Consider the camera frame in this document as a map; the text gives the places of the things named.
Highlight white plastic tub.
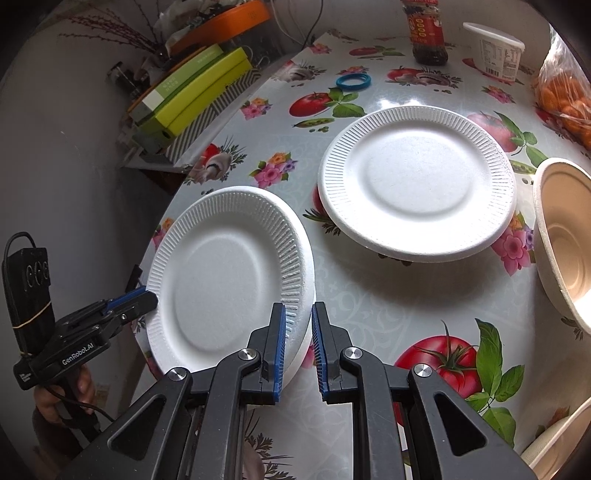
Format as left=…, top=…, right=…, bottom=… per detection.
left=463, top=22, right=526, bottom=84

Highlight person's left hand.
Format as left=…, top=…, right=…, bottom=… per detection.
left=32, top=366, right=96, bottom=430

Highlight dried purple branches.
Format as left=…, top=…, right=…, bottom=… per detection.
left=59, top=8, right=172, bottom=58

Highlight dark sauce bottle red label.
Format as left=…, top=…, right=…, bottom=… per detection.
left=399, top=0, right=450, bottom=65

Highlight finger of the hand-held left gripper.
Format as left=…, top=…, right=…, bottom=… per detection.
left=55, top=286, right=149, bottom=334
left=65, top=292, right=160, bottom=346

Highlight beige paper bowl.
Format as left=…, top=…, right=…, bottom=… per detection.
left=519, top=406, right=586, bottom=480
left=532, top=158, right=591, bottom=335

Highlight blue plastic ring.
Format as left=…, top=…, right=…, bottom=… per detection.
left=335, top=73, right=371, bottom=91

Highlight thin wall cable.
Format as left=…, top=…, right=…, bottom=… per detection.
left=276, top=0, right=326, bottom=49

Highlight striped flat box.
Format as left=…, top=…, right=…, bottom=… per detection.
left=165, top=69, right=265, bottom=165

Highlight white foam plate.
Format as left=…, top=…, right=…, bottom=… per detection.
left=145, top=186, right=317, bottom=386
left=318, top=105, right=518, bottom=264

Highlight person's left forearm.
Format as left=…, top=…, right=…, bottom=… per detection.
left=30, top=413, right=100, bottom=468

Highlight lime green flat box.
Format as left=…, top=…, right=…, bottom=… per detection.
left=152, top=48, right=253, bottom=140

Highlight crumpled white paper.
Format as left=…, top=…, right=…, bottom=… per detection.
left=156, top=0, right=243, bottom=47

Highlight printed vegetable tablecloth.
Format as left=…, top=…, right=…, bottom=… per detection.
left=137, top=30, right=591, bottom=480

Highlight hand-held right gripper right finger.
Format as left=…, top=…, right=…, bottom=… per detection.
left=311, top=301, right=539, bottom=480

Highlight plastic bag of oranges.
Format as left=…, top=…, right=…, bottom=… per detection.
left=533, top=34, right=591, bottom=151

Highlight pale green flat box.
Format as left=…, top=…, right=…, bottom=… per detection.
left=139, top=44, right=228, bottom=123

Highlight orange tray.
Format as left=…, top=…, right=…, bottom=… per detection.
left=170, top=0, right=271, bottom=56

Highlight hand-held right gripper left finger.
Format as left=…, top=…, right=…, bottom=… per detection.
left=60, top=302, right=289, bottom=480

